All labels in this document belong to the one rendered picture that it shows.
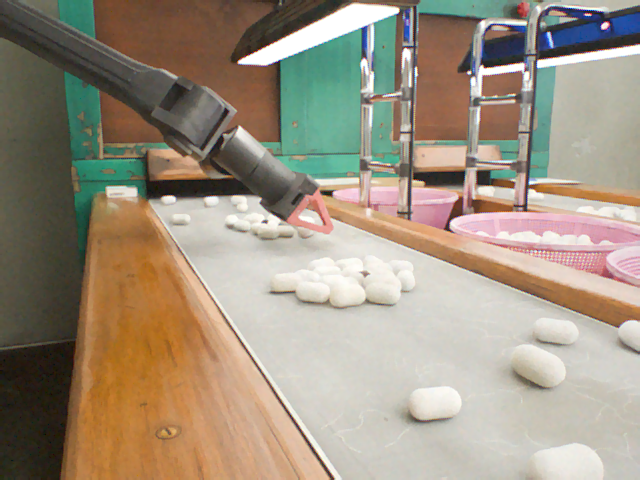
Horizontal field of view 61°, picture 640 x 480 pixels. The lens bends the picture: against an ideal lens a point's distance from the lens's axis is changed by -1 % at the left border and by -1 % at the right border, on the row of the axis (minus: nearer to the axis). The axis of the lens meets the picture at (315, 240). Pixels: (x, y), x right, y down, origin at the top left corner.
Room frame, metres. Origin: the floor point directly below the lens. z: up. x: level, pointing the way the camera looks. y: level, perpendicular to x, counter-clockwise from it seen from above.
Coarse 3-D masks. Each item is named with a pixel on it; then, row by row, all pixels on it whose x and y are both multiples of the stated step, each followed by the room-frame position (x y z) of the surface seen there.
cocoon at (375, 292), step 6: (366, 288) 0.51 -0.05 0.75; (372, 288) 0.50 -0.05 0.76; (378, 288) 0.50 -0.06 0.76; (384, 288) 0.50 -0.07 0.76; (390, 288) 0.50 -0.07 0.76; (396, 288) 0.50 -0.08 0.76; (366, 294) 0.50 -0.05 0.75; (372, 294) 0.50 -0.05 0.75; (378, 294) 0.50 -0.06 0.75; (384, 294) 0.49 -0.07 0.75; (390, 294) 0.49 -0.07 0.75; (396, 294) 0.49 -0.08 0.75; (372, 300) 0.50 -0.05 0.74; (378, 300) 0.50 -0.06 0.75; (384, 300) 0.50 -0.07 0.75; (390, 300) 0.49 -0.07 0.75; (396, 300) 0.50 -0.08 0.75
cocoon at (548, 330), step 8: (544, 320) 0.41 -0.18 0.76; (552, 320) 0.41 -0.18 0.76; (560, 320) 0.41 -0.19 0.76; (536, 328) 0.41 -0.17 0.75; (544, 328) 0.40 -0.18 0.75; (552, 328) 0.40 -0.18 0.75; (560, 328) 0.40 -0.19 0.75; (568, 328) 0.40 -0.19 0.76; (576, 328) 0.40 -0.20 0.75; (536, 336) 0.41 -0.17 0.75; (544, 336) 0.40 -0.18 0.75; (552, 336) 0.40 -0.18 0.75; (560, 336) 0.40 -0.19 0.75; (568, 336) 0.39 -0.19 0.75; (576, 336) 0.40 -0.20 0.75
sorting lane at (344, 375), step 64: (192, 256) 0.71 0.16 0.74; (256, 256) 0.71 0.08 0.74; (320, 256) 0.71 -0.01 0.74; (384, 256) 0.71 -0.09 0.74; (256, 320) 0.46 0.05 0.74; (320, 320) 0.46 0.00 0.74; (384, 320) 0.46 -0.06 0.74; (448, 320) 0.46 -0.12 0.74; (512, 320) 0.46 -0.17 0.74; (576, 320) 0.46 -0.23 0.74; (320, 384) 0.33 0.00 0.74; (384, 384) 0.33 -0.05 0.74; (448, 384) 0.33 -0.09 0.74; (512, 384) 0.33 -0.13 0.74; (576, 384) 0.33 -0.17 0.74; (320, 448) 0.26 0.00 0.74; (384, 448) 0.26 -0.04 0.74; (448, 448) 0.26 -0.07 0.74; (512, 448) 0.26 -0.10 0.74
